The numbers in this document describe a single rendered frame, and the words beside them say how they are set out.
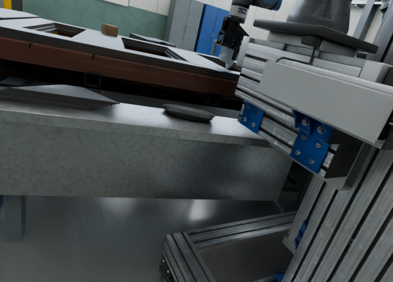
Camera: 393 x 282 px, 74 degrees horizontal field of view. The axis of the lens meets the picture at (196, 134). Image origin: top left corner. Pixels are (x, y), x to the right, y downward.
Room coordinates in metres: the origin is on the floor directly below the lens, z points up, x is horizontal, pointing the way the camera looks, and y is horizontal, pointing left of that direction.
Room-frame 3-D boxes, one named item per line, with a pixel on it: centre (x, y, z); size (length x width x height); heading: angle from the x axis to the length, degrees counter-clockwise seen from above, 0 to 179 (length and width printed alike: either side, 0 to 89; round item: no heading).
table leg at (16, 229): (0.85, 0.65, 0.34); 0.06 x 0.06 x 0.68; 21
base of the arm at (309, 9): (0.75, -0.23, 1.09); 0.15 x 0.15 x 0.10
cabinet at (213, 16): (10.20, 0.41, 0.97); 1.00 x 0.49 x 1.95; 122
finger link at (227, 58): (1.19, -0.05, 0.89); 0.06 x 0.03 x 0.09; 111
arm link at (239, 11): (1.20, -0.05, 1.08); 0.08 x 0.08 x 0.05
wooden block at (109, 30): (1.50, 0.60, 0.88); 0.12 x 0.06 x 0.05; 36
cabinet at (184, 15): (9.62, 1.34, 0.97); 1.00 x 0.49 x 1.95; 122
